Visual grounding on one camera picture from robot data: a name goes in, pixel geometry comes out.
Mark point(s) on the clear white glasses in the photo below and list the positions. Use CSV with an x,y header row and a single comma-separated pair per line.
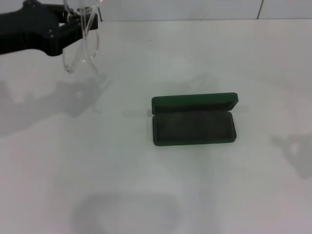
x,y
95,48

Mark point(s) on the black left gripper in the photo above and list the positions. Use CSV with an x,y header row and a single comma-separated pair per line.
x,y
24,31

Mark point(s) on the green glasses case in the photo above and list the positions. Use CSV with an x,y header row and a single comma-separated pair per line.
x,y
192,129

